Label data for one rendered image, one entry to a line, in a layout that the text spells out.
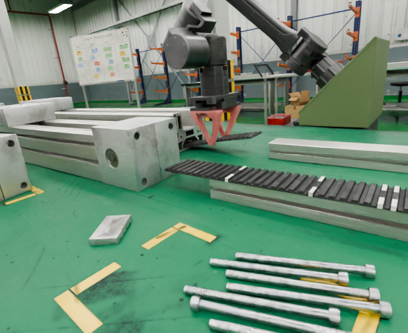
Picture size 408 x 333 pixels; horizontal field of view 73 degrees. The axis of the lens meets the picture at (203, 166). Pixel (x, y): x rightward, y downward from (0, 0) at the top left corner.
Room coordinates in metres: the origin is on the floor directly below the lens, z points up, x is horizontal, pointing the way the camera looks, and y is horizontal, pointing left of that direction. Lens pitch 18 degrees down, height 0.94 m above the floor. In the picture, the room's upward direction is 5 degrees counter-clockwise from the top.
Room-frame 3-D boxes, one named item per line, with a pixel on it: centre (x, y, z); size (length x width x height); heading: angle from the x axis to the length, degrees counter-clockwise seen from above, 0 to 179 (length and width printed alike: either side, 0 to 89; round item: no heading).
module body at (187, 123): (0.87, 0.34, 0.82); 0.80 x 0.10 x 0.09; 52
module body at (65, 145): (0.72, 0.46, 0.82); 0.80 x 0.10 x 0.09; 52
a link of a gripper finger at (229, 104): (0.59, -0.04, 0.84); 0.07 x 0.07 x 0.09; 52
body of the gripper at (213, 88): (0.58, -0.04, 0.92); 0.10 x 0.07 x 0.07; 142
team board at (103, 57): (6.32, 1.90, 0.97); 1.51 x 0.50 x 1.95; 68
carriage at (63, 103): (1.02, 0.54, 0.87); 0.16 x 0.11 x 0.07; 52
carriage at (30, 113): (0.72, 0.46, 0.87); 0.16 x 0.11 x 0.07; 52
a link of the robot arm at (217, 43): (0.58, -0.03, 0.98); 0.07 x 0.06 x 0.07; 137
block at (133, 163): (0.46, 0.10, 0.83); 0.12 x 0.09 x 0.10; 142
